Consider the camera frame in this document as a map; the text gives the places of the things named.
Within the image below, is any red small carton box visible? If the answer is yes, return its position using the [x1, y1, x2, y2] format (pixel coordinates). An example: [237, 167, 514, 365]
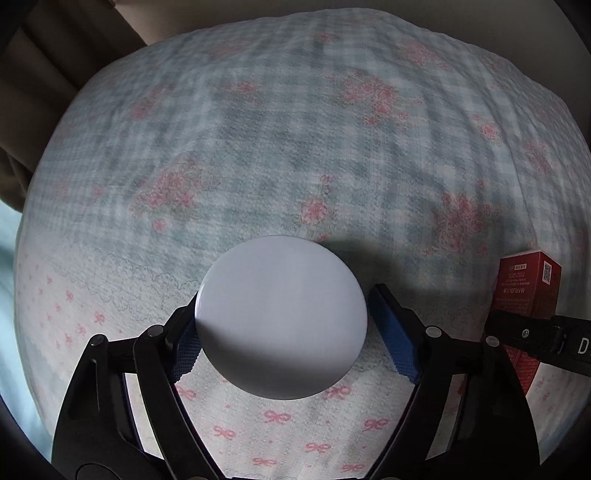
[490, 250, 562, 392]

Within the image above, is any white-lid green jar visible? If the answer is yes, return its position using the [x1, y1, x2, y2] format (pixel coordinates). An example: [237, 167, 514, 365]
[193, 236, 369, 400]

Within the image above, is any light blue hanging cloth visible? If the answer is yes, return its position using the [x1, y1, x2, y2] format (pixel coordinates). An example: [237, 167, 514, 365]
[0, 203, 51, 460]

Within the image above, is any patterned bed sheet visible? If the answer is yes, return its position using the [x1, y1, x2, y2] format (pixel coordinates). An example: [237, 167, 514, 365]
[15, 9, 590, 434]

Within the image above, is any right brown curtain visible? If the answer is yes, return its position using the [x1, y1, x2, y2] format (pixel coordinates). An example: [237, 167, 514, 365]
[1, 1, 145, 211]

